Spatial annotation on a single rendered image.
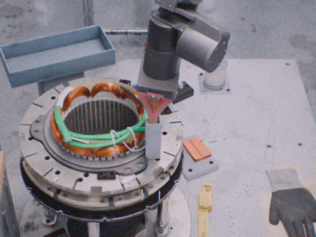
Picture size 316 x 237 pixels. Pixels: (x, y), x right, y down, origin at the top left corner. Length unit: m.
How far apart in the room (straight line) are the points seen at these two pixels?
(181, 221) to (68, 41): 0.51
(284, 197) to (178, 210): 0.26
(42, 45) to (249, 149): 0.59
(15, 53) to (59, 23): 1.91
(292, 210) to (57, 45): 0.68
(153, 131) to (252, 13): 2.47
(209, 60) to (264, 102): 0.86
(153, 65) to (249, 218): 0.61
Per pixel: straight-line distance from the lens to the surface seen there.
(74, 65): 1.47
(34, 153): 1.21
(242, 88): 1.83
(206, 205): 1.49
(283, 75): 1.90
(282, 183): 1.58
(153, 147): 1.16
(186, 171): 1.56
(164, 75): 1.02
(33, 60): 1.53
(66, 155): 1.18
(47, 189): 1.19
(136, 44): 3.26
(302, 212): 1.52
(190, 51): 0.95
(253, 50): 3.28
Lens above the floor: 1.96
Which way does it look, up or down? 44 degrees down
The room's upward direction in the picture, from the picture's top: 2 degrees clockwise
